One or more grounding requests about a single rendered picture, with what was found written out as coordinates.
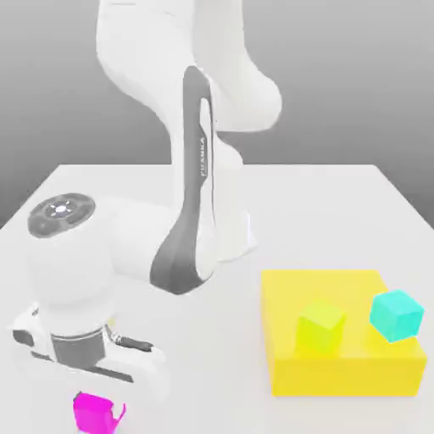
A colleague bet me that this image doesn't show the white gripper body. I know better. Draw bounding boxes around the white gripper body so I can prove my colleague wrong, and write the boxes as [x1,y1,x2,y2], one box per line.
[20,342,170,413]

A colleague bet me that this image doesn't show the small magenta cube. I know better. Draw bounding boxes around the small magenta cube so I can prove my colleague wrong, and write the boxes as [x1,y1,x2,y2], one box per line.
[72,391,127,434]

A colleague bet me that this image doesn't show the small yellow-green cube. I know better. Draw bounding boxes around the small yellow-green cube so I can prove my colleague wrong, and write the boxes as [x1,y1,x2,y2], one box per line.
[295,300,346,354]

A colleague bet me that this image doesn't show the small turquoise cube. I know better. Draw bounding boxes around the small turquoise cube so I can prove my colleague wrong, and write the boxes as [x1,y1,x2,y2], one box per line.
[369,289,426,343]

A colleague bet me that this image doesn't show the large yellow box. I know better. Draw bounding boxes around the large yellow box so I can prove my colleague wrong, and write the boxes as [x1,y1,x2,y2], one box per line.
[260,269,428,398]

